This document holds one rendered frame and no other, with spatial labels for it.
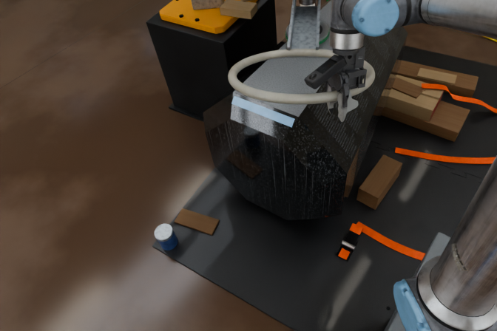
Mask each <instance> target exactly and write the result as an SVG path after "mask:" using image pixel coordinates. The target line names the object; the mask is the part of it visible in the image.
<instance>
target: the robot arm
mask: <svg viewBox="0 0 497 331"><path fill-rule="evenodd" d="M418 23H424V24H429V25H433V26H441V27H447V28H450V29H454V30H460V31H463V32H466V33H472V34H476V35H481V36H485V37H488V38H494V39H497V0H332V3H331V29H330V43H329V45H330V47H332V48H333V53H334V54H336V55H333V56H332V57H330V58H329V59H328V60H327V61H326V62H325V63H323V64H322V65H321V66H319V67H318V68H317V69H315V70H314V71H313V72H312V73H311V74H310V75H308V76H307V77H306V78H305V79H304V81H305V83H306V84H307V85H308V86H310V87H311V88H313V89H317V88H318V87H319V86H321V85H322V84H323V83H325V82H326V83H325V92H331V91H335V90H337V91H338V92H340V93H339V94H338V95H337V101H338V104H339V106H338V112H339V114H338V118H339V119H340V120H341V122H343V121H344V119H345V116H346V114H347V112H349V111H351V110H353V109H355V108H356V107H358V101H357V100H354V99H352V97H351V92H350V90H349V89H356V88H357V87H358V88H362V87H365V81H366V74H367V70H366V69H364V68H363V66H364V58H365V47H364V46H363V44H364V36H365V35H368V36H373V37H377V36H381V35H384V34H386V33H388V32H389V31H391V30H392V29H393V28H396V27H403V26H407V25H411V24H418ZM363 75H365V78H364V83H362V79H363ZM337 101H332V102H327V104H328V110H329V112H330V114H333V110H334V103H336V102H337ZM393 295H394V299H395V302H396V307H397V310H398V312H399V316H400V318H401V320H402V323H403V325H404V327H405V329H406V331H497V156H496V158H495V159H494V161H493V164H492V165H491V167H490V169H489V171H488V172H487V174H486V176H485V178H484V179H483V181H482V183H481V185H480V186H479V189H478V190H477V192H476V194H475V196H474V198H473V199H472V201H471V203H470V204H469V206H468V208H467V210H466V211H465V213H464V216H463V217H462V218H461V221H460V223H459V224H458V226H457V228H456V230H455V231H454V233H453V235H452V237H451V238H450V241H449V242H448V244H447V246H446V248H445V249H444V251H443V253H442V255H441V256H437V257H434V258H432V259H430V260H429V261H427V262H426V263H425V264H424V265H423V267H422V269H421V270H420V272H419V275H418V276H415V277H413V278H409V279H403V280H401V281H398V282H396V283H395V285H394V286H393Z"/></svg>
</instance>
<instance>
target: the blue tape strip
mask: <svg viewBox="0 0 497 331"><path fill-rule="evenodd" d="M231 104H234V105H236V106H239V107H241V108H244V109H247V110H249V111H251V112H254V113H256V114H259V115H262V116H263V117H267V118H269V119H272V120H275V121H277V122H279V123H282V124H284V125H287V126H290V127H291V128H292V126H293V123H294V120H295V119H294V118H292V117H289V116H286V115H283V114H280V113H279V112H275V111H273V110H270V109H267V108H265V107H263V106H259V105H257V104H255V103H252V102H249V101H247V100H244V99H242V98H239V97H236V96H234V98H233V101H232V103H231Z"/></svg>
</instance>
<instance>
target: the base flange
mask: <svg viewBox="0 0 497 331"><path fill-rule="evenodd" d="M224 1H225V0H224ZM237 1H241V0H237ZM256 1H257V0H252V1H248V2H254V3H255V2H256ZM159 12H160V17H161V19H162V20H164V21H169V22H172V23H176V24H180V25H183V26H187V27H192V28H195V29H198V30H203V31H206V32H209V33H214V34H218V33H224V32H225V31H226V30H227V29H228V28H229V27H230V26H231V25H233V23H234V22H236V20H238V17H231V16H222V15H221V14H220V8H212V9H202V10H193V7H192V1H191V0H173V1H171V2H170V3H168V4H167V5H166V6H165V7H164V8H162V9H161V10H160V11H159Z"/></svg>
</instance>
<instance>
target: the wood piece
mask: <svg viewBox="0 0 497 331"><path fill-rule="evenodd" d="M256 12H257V3H254V2H248V1H237V0H225V1H224V2H223V4H222V5H221V6H220V14H221V15H222V16H231V17H238V18H247V19H252V17H253V16H254V14H255V13H256Z"/></svg>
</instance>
